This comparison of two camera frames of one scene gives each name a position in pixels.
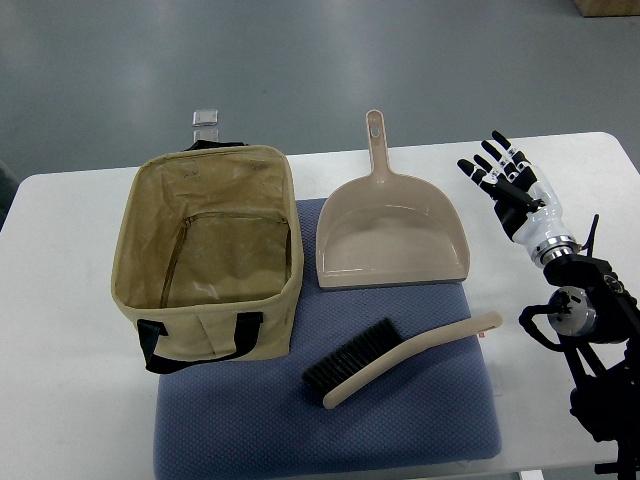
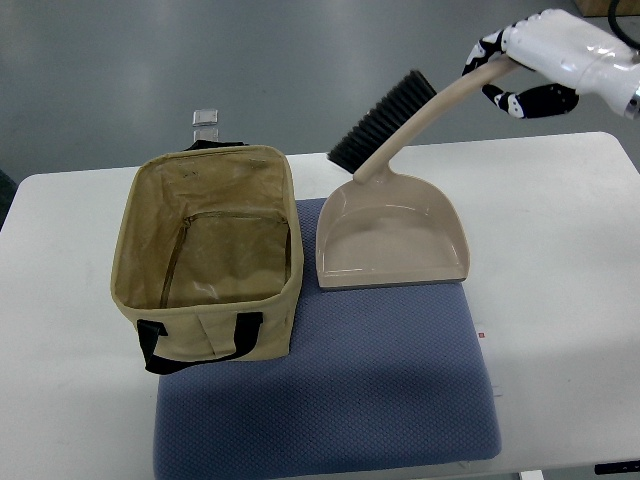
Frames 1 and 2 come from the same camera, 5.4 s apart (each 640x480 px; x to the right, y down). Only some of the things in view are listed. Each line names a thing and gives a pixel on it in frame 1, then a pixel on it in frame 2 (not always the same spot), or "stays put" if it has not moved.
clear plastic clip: [204, 123] stays put
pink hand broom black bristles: [379, 348] to [368, 148]
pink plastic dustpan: [385, 228] stays put
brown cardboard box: [608, 8] stays put
